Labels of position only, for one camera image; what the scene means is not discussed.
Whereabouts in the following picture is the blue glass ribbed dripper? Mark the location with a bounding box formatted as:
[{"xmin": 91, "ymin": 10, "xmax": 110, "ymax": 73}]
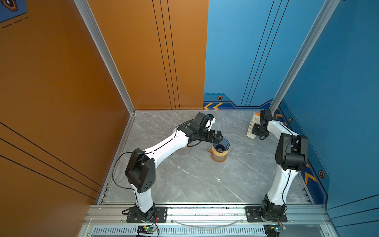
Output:
[{"xmin": 213, "ymin": 138, "xmax": 230, "ymax": 153}]

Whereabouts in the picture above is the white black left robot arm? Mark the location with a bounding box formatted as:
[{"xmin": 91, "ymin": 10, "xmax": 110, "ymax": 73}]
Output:
[{"xmin": 125, "ymin": 112, "xmax": 224, "ymax": 221}]

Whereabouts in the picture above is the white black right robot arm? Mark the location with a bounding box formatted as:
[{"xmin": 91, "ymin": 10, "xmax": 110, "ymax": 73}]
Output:
[{"xmin": 248, "ymin": 109, "xmax": 309, "ymax": 222}]

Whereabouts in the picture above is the orange glass pitcher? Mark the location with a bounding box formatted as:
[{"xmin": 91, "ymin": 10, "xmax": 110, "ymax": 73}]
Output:
[{"xmin": 207, "ymin": 148, "xmax": 228, "ymax": 163}]

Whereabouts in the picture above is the green circuit board right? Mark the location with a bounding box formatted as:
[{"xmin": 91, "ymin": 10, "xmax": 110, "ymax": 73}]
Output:
[{"xmin": 264, "ymin": 225, "xmax": 287, "ymax": 237}]

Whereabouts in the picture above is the green circuit board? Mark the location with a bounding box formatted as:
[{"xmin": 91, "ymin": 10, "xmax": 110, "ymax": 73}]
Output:
[
  {"xmin": 264, "ymin": 225, "xmax": 287, "ymax": 237},
  {"xmin": 137, "ymin": 225, "xmax": 157, "ymax": 236}
]

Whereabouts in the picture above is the green circuit board left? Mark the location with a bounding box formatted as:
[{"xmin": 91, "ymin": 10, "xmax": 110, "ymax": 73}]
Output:
[{"xmin": 137, "ymin": 225, "xmax": 157, "ymax": 236}]

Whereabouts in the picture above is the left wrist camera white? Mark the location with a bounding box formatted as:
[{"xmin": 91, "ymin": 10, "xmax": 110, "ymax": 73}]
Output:
[{"xmin": 205, "ymin": 114, "xmax": 216, "ymax": 131}]

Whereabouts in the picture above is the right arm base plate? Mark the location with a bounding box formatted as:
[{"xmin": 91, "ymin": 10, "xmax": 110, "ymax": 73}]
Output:
[{"xmin": 244, "ymin": 206, "xmax": 288, "ymax": 223}]

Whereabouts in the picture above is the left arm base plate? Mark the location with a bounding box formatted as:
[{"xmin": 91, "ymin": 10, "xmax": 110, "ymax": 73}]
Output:
[{"xmin": 123, "ymin": 206, "xmax": 168, "ymax": 223}]

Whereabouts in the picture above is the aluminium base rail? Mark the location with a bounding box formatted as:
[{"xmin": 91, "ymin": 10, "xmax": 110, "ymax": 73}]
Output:
[{"xmin": 78, "ymin": 203, "xmax": 338, "ymax": 237}]

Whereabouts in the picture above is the aluminium corner post right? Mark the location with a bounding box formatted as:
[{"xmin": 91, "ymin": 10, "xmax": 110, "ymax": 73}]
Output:
[{"xmin": 269, "ymin": 0, "xmax": 340, "ymax": 116}]

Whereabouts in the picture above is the aluminium corner post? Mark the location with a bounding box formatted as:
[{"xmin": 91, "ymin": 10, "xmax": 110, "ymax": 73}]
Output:
[
  {"xmin": 269, "ymin": 0, "xmax": 340, "ymax": 116},
  {"xmin": 73, "ymin": 0, "xmax": 136, "ymax": 115}
]

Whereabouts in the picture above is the aluminium corner post left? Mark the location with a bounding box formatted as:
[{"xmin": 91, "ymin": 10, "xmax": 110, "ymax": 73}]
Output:
[{"xmin": 73, "ymin": 0, "xmax": 136, "ymax": 115}]

